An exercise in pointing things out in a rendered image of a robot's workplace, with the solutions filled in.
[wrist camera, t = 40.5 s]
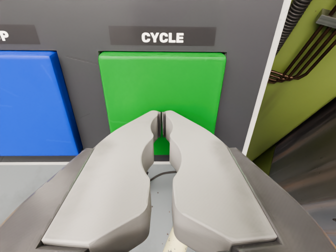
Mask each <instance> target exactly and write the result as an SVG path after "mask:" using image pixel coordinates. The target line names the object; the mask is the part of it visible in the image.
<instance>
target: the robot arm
mask: <svg viewBox="0 0 336 252"><path fill-rule="evenodd" d="M161 128H162V131H163V138H166V139H167V140H168V142H169V143H170V146H169V162H170V164H171V165H172V166H173V167H174V169H175V170H176V172H177V174H176V175H175V176H174V178H173V183H172V208H171V210H172V222H173V232H174V235H175V237H176V238H177V240H178V241H180V242H181V243H183V244H184V245H186V246H187V247H189V248H191V249H192V250H194V251H196V252H336V246H335V245H334V243H333V242H332V241H331V239H330V238H329V237H328V235H327V234H326V233H325V232H324V230H323V229H322V228H321V227H320V225H319V224H318V223H317V222H316V221H315V220H314V219H313V217H312V216H311V215H310V214H309V213H308V212H307V211H306V210H305V209H304V208H303V207H302V206H301V205H300V204H299V203H298V202H297V201H296V200H295V199H294V198H293V197H292V196H291V195H290V194H289V193H288V192H286V191H285V190H284V189H283V188H282V187H281V186H280V185H278V184H277V183H276V182H275V181H274V180H273V179H272V178H270V177H269V176H268V175H267V174H266V173H265V172H264V171H262V170H261V169H260V168H259V167H258V166H257V165H256V164H254V163H253V162H252V161H251V160H250V159H249V158H247V157H246V156H245V155H244V154H243V153H242V152H241V151H239V150H238V149H237V148H236V147H232V148H229V147H228V146H226V145H225V144H224V143H223V142H222V141H221V140H220V139H219V138H217V137H216V136H215V135H213V134H212V133H211V132H209V131H208V130H206V129H205V128H203V127H201V126H200V125H198V124H196V123H194V122H192V121H191V120H189V119H187V118H185V117H183V116H181V115H180V114H178V113H176V112H174V111H172V110H168V111H165V112H159V111H156V110H152V111H149V112H148V113H146V114H144V115H142V116H140V117H138V118H136V119H135V120H133V121H131V122H129V123H127V124H125V125H124V126H122V127H120V128H118V129H117V130H115V131H114V132H112V133H111V134H109V135H108V136H107V137H106V138H104V139H103V140H102V141H101V142H100V143H98V144H97V145H96V146H95V147H94V148H85V149H84V150H83V151H82V152H81V153H79V154H78V155H77V156H76V157H75V158H73V159H72V160H71V161H70V162H69V163H68V164H66V165H65V166H64V167H63V168H62V169H61V170H59V171H58V172H57V173H56V174H55V175H54V176H52V177H51V178H50V179H49V180H48V181H47V182H45V183H44V184H43V185H42V186H41V187H40V188H38V189H37V190H36V191H35V192H34V193H33V194H31V195H30V196H29V197H28V198H27V199H26V200H25V201H24V202H22V203H21V204H20V205H19V206H18V207H17V208H16V209H15V210H14V211H13V212H12V213H11V214H10V215H9V216H8V217H7V218H6V219H5V221H4V222H3V223H2V224H1V225H0V252H129V251H130V250H132V249H134V248H135V247H137V246H138V245H140V244H141V243H143V242H144V241H145V240H146V239H147V237H148V236H149V233H150V223H151V212H152V206H151V185H150V178H149V177H148V175H147V174H146V173H147V171H148V169H149V168H150V167H151V166H152V165H153V163H154V142H155V141H156V140H157V139H158V138H160V137H161Z"/></svg>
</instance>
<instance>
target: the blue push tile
mask: <svg viewBox="0 0 336 252"><path fill-rule="evenodd" d="M82 149H83V145H82V141H81V138H80V134H79V130H78V127H77V123H76V119H75V116H74V112H73V108H72V105H71V101H70V97H69V94H68V90H67V86H66V83H65V79H64V75H63V72H62V68H61V64H60V61H59V57H58V53H57V51H56V50H0V156H77V155H78V154H79V153H81V151H82Z"/></svg>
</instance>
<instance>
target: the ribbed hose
mask: <svg viewBox="0 0 336 252"><path fill-rule="evenodd" d="M311 1H312V0H293V1H292V4H291V5H290V7H289V9H288V13H287V16H286V20H285V23H284V27H283V30H282V33H281V37H280V40H279V44H278V47H277V50H276V54H275V57H276V55H277V54H278V52H279V51H280V49H281V47H282V46H283V44H284V43H285V42H286V40H287V39H288V37H289V35H290V34H291V32H292V31H293V29H294V27H295V26H296V24H297V23H298V21H299V20H300V18H301V17H302V15H303V14H304V12H305V11H306V9H307V8H308V5H310V3H311Z"/></svg>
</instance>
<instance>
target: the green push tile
mask: <svg viewBox="0 0 336 252"><path fill-rule="evenodd" d="M226 62H227V59H226V56H225V55H224V54H223V53H222V52H187V51H103V52H102V53H101V54H100V55H99V56H98V63H99V69H100V75H101V81H102V87H103V93H104V99H105V105H106V110H107V116H108V122H109V128H110V133H112V132H114V131H115V130H117V129H119V128H120V127H122V126H124V125H126V124H128V123H129V122H131V121H133V120H135V119H137V118H139V117H141V116H142V115H144V114H146V113H148V112H150V111H159V112H165V111H174V112H175V113H177V114H179V115H181V116H183V117H185V118H186V119H188V120H190V121H192V122H194V123H196V124H197V125H199V126H201V127H203V128H204V129H206V130H208V131H209V132H211V133H212V134H213V135H214V133H215V128H216V122H217V116H218V110H219V104H220V98H221V92H222V86H223V80H224V74H225V68H226ZM153 149H154V155H170V143H169V141H168V140H167V139H166V138H165V137H163V124H162V122H161V135H160V137H158V139H157V140H156V141H155V142H154V144H153Z"/></svg>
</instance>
